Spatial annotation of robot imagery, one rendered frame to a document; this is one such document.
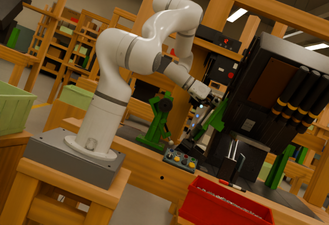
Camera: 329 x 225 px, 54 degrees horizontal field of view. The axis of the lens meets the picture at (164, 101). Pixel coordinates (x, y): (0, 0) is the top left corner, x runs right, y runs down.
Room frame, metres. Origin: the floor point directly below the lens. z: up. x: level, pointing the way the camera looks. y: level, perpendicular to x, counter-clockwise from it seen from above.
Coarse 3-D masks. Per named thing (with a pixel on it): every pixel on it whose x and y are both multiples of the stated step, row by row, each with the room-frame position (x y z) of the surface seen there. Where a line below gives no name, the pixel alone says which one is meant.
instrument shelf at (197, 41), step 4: (196, 40) 1.89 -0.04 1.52; (200, 40) 1.89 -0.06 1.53; (204, 40) 1.89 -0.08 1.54; (192, 44) 1.94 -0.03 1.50; (196, 44) 1.89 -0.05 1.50; (200, 44) 1.89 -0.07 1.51; (204, 44) 1.89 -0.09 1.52; (208, 44) 1.89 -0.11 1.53; (212, 44) 1.89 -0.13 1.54; (200, 48) 1.99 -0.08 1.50; (204, 48) 1.93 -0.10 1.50; (208, 48) 1.89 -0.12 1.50; (212, 48) 1.89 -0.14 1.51; (216, 48) 1.89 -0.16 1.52; (220, 48) 1.89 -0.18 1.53; (224, 48) 1.89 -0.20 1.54; (216, 52) 1.89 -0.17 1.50; (220, 52) 1.89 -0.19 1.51; (224, 52) 1.88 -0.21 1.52; (228, 52) 1.88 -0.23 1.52; (232, 52) 1.88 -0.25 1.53; (228, 56) 1.88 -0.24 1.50; (232, 56) 1.88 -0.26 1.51; (236, 56) 1.88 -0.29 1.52; (240, 56) 1.88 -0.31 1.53; (236, 60) 1.88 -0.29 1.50
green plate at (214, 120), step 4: (224, 100) 1.63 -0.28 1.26; (220, 104) 1.67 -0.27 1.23; (224, 104) 1.63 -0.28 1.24; (216, 108) 1.70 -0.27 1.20; (220, 108) 1.63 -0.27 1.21; (224, 108) 1.64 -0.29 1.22; (212, 112) 1.73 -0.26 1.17; (216, 112) 1.63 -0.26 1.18; (220, 112) 1.64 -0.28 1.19; (212, 116) 1.63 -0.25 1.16; (216, 116) 1.64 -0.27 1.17; (220, 116) 1.64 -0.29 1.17; (208, 120) 1.66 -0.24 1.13; (212, 120) 1.64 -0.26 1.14; (216, 120) 1.64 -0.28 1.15; (220, 120) 1.64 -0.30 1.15; (204, 124) 1.70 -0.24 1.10; (208, 124) 1.63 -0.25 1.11; (212, 124) 1.64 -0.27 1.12; (216, 124) 1.64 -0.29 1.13; (220, 124) 1.64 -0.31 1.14; (216, 128) 1.64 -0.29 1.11; (220, 128) 1.64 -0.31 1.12
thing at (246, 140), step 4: (232, 132) 1.58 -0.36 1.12; (232, 136) 1.54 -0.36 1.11; (236, 136) 1.45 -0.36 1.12; (240, 136) 1.45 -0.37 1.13; (244, 136) 1.54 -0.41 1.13; (236, 140) 1.45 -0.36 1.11; (240, 140) 1.45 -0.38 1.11; (244, 140) 1.45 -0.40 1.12; (248, 140) 1.44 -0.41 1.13; (252, 140) 1.48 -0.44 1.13; (256, 140) 1.61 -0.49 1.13; (248, 144) 1.48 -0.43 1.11; (252, 144) 1.44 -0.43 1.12; (256, 144) 1.44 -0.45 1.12; (260, 144) 1.44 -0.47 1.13; (256, 148) 1.46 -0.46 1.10; (260, 148) 1.44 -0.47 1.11; (264, 148) 1.44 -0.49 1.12; (268, 148) 1.44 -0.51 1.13; (264, 152) 1.46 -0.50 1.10
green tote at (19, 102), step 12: (0, 84) 1.41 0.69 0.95; (0, 96) 1.14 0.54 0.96; (12, 96) 1.21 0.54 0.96; (24, 96) 1.30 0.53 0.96; (36, 96) 1.40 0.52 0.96; (0, 108) 1.17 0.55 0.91; (12, 108) 1.25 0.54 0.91; (24, 108) 1.34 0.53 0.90; (0, 120) 1.20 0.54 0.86; (12, 120) 1.29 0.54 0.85; (24, 120) 1.38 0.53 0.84; (0, 132) 1.23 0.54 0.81; (12, 132) 1.32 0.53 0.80
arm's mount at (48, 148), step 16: (32, 144) 0.97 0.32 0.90; (48, 144) 0.97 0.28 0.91; (64, 144) 1.04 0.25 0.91; (48, 160) 0.97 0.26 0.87; (64, 160) 0.97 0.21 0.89; (80, 160) 0.97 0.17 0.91; (96, 160) 1.01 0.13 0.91; (80, 176) 0.97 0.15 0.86; (96, 176) 0.97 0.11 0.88; (112, 176) 0.97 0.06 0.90
